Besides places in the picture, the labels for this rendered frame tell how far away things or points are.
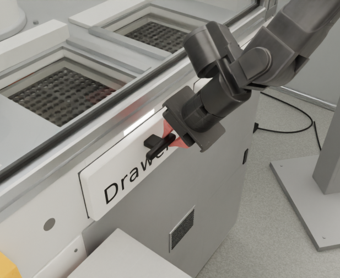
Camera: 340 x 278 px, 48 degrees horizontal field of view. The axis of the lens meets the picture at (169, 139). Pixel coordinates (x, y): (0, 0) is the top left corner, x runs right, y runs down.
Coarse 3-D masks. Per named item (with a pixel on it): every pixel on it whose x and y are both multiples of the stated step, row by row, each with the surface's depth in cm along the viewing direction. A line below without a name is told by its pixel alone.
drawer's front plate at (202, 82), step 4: (244, 48) 89; (200, 80) 79; (204, 80) 79; (208, 80) 79; (196, 84) 78; (200, 84) 78; (204, 84) 78; (196, 88) 78; (200, 88) 77; (196, 92) 79
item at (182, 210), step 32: (256, 96) 113; (192, 160) 93; (224, 160) 112; (160, 192) 85; (192, 192) 102; (224, 192) 125; (96, 224) 69; (128, 224) 79; (160, 224) 93; (192, 224) 111; (224, 224) 142; (64, 256) 65; (192, 256) 125
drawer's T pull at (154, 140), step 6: (150, 138) 67; (156, 138) 67; (162, 138) 67; (168, 138) 67; (174, 138) 68; (144, 144) 67; (150, 144) 66; (156, 144) 66; (162, 144) 66; (168, 144) 67; (150, 150) 65; (156, 150) 65; (162, 150) 66; (150, 156) 64
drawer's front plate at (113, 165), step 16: (160, 112) 70; (144, 128) 67; (160, 128) 70; (128, 144) 64; (96, 160) 61; (112, 160) 62; (128, 160) 66; (144, 160) 70; (160, 160) 75; (80, 176) 59; (96, 176) 60; (112, 176) 64; (128, 176) 68; (144, 176) 73; (96, 192) 62; (112, 192) 65; (128, 192) 70; (96, 208) 63
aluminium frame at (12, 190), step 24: (264, 0) 91; (240, 24) 85; (168, 72) 69; (192, 72) 75; (120, 96) 62; (144, 96) 65; (96, 120) 58; (120, 120) 63; (48, 144) 53; (72, 144) 55; (96, 144) 59; (24, 168) 51; (48, 168) 52; (0, 192) 48; (24, 192) 51; (0, 216) 49
